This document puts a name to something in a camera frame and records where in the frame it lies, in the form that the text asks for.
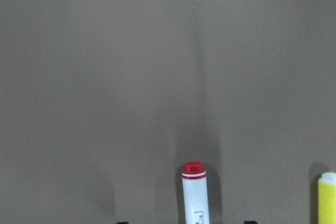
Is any yellow highlighter pen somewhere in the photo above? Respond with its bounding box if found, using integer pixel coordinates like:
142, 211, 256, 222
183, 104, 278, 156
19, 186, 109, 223
318, 172, 335, 224

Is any red capped white marker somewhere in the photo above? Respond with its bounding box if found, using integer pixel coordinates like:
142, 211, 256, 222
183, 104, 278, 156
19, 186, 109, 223
181, 161, 210, 224

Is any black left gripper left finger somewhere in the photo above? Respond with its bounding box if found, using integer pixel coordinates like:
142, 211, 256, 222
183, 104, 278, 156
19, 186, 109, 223
116, 221, 129, 224

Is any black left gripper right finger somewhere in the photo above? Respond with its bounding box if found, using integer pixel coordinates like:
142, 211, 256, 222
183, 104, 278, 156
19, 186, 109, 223
244, 221, 257, 224

